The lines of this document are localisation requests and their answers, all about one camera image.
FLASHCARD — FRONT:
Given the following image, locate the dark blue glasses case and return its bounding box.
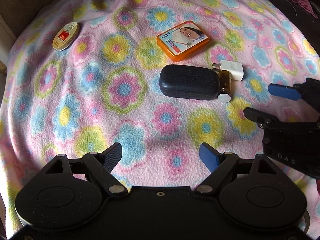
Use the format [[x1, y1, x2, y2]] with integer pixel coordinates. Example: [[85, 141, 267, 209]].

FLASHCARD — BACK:
[[159, 64, 220, 100]]

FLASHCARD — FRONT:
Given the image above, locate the orange toothpaste tin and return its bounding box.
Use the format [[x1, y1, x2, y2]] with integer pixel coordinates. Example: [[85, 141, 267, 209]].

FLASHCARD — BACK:
[[156, 21, 210, 62]]

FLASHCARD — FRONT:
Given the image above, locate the oval yellow tin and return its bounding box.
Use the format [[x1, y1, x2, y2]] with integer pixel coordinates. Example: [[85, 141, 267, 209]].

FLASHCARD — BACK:
[[52, 22, 80, 51]]

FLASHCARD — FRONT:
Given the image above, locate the white usb charger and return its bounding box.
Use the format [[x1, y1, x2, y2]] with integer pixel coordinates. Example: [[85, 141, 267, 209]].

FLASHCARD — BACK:
[[212, 60, 244, 81]]

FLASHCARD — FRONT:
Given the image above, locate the floral fleece blanket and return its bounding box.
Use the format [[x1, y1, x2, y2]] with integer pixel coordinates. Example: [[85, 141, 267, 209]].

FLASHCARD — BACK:
[[1, 0, 319, 237]]

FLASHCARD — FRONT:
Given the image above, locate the small amber bottle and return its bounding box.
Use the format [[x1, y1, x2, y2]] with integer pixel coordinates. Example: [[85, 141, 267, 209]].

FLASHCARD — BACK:
[[217, 70, 232, 103]]

